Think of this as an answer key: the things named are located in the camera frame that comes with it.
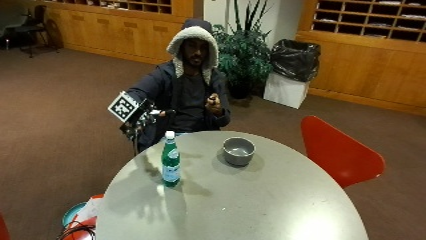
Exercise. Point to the the person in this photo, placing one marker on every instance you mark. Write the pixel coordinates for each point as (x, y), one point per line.
(192, 86)

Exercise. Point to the dark plant pot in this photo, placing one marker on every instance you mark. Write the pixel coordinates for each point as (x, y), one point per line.
(240, 91)

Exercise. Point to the white cube with black markers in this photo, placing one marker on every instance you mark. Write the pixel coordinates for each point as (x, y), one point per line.
(125, 106)

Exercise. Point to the green plastic bottle white cap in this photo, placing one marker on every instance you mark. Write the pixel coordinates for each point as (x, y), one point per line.
(171, 162)

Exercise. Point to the green leafy plant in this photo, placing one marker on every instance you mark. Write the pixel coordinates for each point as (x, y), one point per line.
(242, 55)

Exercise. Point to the grey bowl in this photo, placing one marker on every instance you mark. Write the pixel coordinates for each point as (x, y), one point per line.
(238, 151)

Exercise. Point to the white trash bin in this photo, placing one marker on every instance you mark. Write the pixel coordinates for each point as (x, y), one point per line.
(285, 90)

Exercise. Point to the black trash bag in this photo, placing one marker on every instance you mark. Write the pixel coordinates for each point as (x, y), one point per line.
(294, 60)

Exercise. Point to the white plastic bag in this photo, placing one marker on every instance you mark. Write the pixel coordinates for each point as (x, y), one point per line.
(91, 208)

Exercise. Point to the teal round container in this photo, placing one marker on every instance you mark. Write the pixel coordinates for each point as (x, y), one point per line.
(71, 213)

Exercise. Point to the wooden cabinet with pigeonholes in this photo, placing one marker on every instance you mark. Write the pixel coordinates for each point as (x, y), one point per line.
(368, 60)

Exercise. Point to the black chair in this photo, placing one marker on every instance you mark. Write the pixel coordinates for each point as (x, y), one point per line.
(36, 28)

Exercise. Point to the red box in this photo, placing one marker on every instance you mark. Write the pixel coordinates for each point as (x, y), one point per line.
(84, 230)

